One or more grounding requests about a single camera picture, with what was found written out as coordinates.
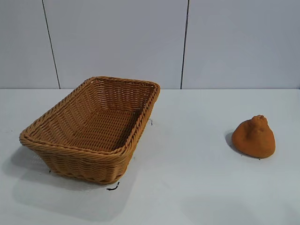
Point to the brown woven wicker basket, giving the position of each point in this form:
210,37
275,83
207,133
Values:
93,122

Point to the orange-brown bread lump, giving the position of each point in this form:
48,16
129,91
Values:
253,143

